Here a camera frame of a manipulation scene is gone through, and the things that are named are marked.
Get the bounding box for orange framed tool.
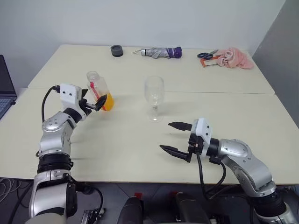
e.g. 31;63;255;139
200;55;219;68

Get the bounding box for dark laptop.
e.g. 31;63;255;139
0;55;17;121

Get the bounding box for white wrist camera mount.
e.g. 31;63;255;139
59;83;86;118
190;118;213;156

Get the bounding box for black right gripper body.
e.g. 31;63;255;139
187;133;203;156

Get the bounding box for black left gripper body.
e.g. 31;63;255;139
78;99;99;116

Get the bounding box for thin white floor cables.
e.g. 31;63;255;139
0;178;21;203

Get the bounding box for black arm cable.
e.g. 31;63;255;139
35;85;105;217
197;153;248;201

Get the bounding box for pink crumpled cloth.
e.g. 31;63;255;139
216;47;255;70

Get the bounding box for dark grey round ring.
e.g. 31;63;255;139
110;45;124;58

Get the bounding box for clear bottle with orange drink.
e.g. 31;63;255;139
86;70;115;112

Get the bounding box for blue handled scissors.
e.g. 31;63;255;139
197;49;219;59

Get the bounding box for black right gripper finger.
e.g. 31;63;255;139
159;144;193;163
167;121;192;132

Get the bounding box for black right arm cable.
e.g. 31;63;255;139
197;153;248;201

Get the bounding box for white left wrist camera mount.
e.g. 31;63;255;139
59;83;86;118

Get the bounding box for clear wine glass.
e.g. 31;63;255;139
143;75;165;123

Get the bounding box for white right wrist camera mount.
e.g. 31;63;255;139
190;118;213;156

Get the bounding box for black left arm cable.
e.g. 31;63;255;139
35;85;105;217

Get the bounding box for dark rounded shape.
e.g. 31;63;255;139
175;191;208;224
118;196;143;224

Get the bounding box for folded grey purple umbrella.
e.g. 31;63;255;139
133;46;183;59

